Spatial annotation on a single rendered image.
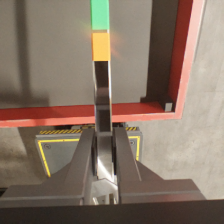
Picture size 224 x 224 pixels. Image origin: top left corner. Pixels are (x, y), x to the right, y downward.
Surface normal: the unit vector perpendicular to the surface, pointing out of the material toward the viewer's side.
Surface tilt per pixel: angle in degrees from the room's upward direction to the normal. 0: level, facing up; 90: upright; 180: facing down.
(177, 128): 0
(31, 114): 90
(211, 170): 0
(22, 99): 0
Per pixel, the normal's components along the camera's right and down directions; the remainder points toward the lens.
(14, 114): -0.04, -0.88
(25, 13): 0.04, 0.47
